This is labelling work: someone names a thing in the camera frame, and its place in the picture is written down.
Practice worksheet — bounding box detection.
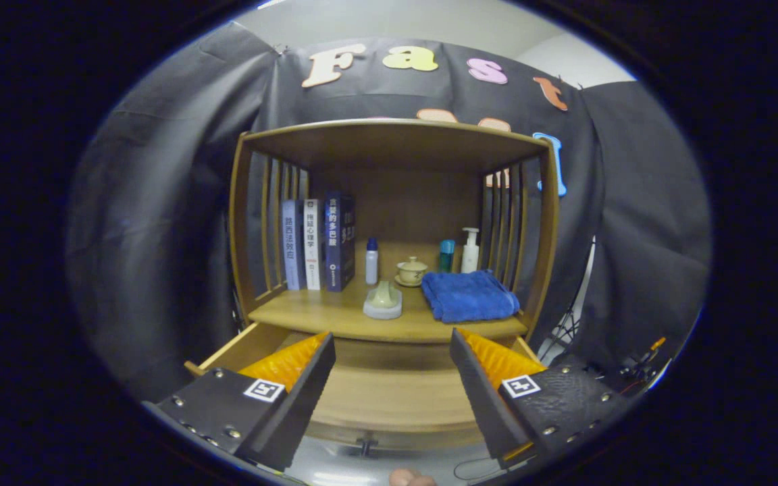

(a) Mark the pale blue book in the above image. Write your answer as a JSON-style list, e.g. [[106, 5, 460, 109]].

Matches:
[[282, 200, 307, 291]]

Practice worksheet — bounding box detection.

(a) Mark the dark blue book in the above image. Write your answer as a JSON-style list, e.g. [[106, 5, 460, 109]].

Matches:
[[325, 191, 356, 292]]

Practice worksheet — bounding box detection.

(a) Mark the wooden drawer with black knob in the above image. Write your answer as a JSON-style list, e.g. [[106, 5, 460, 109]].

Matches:
[[183, 323, 544, 460]]

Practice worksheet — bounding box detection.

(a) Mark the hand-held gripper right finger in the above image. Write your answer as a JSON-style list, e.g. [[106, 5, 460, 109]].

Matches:
[[448, 329, 626, 471]]

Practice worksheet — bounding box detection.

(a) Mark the wooden countertop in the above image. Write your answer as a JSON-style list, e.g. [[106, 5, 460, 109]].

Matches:
[[249, 267, 529, 345]]

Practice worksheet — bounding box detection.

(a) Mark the beige lidded teacup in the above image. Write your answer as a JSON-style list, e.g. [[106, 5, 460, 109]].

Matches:
[[394, 256, 429, 288]]

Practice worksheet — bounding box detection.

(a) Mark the black device with orange part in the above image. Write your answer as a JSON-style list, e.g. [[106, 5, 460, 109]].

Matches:
[[588, 336, 673, 399]]

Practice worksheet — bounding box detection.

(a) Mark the wooden cabinet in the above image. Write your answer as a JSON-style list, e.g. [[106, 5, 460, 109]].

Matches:
[[227, 118, 561, 355]]

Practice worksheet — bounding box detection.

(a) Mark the folded blue towel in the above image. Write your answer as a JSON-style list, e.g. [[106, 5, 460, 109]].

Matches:
[[420, 270, 521, 324]]

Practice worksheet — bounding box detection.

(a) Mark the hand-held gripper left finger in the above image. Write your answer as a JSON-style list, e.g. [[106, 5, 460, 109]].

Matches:
[[148, 331, 338, 473]]

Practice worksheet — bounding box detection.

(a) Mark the white pump bottle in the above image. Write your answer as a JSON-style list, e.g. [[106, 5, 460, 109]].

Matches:
[[461, 227, 481, 274]]

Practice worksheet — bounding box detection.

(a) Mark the pale green ceramic holder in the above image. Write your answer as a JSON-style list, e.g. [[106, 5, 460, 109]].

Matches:
[[363, 281, 404, 320]]

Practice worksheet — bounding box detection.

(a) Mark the white book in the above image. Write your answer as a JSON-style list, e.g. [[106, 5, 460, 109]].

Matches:
[[303, 198, 327, 291]]

